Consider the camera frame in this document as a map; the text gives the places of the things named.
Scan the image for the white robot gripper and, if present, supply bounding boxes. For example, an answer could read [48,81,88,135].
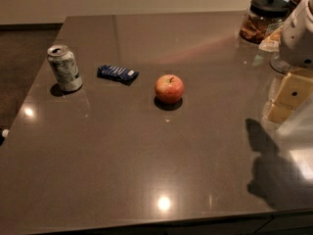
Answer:
[266,0,313,123]

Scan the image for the red yellow apple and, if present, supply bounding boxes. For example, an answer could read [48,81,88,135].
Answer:
[155,74,184,104]

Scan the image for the clear plastic snack bag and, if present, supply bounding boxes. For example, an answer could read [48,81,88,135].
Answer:
[259,23,283,52]

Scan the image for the glass jar with black lid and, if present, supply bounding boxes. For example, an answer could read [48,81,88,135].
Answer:
[240,0,289,44]

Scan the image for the blue striped snack packet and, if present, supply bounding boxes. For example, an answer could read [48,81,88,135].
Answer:
[97,65,139,82]

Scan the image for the white grey soda can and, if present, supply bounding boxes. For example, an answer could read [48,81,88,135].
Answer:
[47,44,82,93]

